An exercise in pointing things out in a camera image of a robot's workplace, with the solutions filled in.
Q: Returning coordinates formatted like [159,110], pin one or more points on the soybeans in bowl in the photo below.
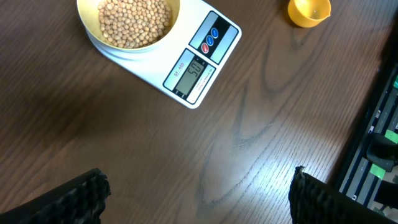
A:
[132,24]

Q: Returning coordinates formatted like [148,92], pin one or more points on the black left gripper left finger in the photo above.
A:
[80,200]

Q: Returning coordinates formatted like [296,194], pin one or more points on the pale yellow bowl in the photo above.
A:
[88,13]

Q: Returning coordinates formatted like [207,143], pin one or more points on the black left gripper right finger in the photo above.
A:
[312,201]

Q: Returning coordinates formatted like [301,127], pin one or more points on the black mounting rail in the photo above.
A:
[370,160]

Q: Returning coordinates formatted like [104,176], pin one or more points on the white digital kitchen scale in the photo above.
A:
[186,64]

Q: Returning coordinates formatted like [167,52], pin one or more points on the yellow measuring scoop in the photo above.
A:
[309,13]

